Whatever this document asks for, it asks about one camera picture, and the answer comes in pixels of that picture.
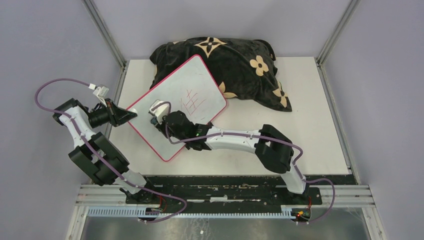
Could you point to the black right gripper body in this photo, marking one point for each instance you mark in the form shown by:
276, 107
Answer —
170, 133

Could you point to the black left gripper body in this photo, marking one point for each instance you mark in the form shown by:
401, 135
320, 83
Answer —
102, 116

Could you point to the blue black eraser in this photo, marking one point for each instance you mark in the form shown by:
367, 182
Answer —
154, 121

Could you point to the pink framed whiteboard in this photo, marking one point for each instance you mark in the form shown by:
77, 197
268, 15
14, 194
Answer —
190, 89

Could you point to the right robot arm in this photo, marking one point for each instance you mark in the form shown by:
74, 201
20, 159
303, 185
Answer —
273, 149

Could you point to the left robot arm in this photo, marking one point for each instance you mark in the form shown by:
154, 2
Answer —
95, 154

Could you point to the black floral pillow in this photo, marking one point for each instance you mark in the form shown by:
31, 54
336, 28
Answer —
242, 68

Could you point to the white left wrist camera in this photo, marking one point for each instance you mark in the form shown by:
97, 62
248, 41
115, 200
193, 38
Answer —
101, 92

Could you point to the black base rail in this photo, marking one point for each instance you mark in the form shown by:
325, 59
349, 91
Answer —
221, 194

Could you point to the white cable duct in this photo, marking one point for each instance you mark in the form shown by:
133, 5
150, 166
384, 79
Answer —
141, 212

